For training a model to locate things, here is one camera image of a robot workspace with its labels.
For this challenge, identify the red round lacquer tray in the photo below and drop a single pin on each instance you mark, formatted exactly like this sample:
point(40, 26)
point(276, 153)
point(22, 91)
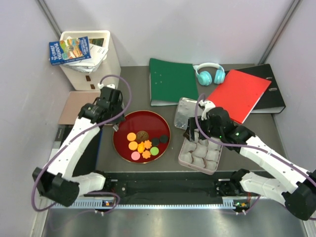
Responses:
point(146, 125)

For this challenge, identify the pink cookie tin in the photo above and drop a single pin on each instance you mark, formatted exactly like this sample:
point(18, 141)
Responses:
point(200, 155)

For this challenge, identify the orange fish cookie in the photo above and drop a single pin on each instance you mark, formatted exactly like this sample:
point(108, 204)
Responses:
point(141, 147)

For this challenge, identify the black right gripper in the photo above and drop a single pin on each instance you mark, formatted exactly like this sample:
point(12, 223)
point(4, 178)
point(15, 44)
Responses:
point(189, 133)

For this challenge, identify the black ring binder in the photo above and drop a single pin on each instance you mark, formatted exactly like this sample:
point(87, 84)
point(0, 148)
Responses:
point(271, 101)

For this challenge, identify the white storage bin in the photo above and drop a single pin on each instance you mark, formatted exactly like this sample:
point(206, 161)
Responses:
point(83, 81)

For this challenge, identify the orange round cookie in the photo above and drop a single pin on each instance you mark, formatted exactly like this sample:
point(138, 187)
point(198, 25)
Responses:
point(133, 145)
point(131, 136)

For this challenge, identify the silver tin lid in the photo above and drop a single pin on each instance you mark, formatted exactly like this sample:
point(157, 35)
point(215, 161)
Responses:
point(184, 111)

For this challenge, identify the white papers in bin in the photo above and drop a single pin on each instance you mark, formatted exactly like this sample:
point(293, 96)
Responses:
point(98, 54)

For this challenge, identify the orange flower cookie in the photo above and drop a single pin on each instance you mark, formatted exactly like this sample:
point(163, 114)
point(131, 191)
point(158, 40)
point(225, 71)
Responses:
point(147, 144)
point(146, 154)

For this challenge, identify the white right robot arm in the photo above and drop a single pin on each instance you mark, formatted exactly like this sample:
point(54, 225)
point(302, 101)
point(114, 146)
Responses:
point(290, 185)

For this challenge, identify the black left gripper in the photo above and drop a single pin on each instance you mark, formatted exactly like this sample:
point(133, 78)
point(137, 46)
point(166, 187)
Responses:
point(119, 106)

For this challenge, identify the black sandwich cookie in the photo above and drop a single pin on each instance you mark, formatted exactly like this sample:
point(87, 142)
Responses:
point(164, 139)
point(155, 142)

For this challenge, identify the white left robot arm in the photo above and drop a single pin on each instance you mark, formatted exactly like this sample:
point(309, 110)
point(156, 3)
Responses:
point(58, 182)

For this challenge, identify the red folder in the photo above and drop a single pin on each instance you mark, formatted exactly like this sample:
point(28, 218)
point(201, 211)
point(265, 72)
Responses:
point(239, 94)

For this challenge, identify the pink round cookie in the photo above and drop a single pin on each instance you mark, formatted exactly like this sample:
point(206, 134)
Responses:
point(135, 156)

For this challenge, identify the green round cookie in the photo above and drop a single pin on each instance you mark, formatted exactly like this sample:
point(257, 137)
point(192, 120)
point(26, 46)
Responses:
point(154, 151)

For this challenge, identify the teal headphones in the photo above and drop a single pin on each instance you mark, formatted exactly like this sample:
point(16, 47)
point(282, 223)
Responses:
point(205, 78)

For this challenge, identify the blue treehouse book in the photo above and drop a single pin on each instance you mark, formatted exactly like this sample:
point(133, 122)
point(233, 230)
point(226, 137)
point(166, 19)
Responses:
point(69, 50)

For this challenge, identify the green ring binder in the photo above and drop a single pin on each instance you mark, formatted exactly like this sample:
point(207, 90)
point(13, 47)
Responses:
point(170, 81)

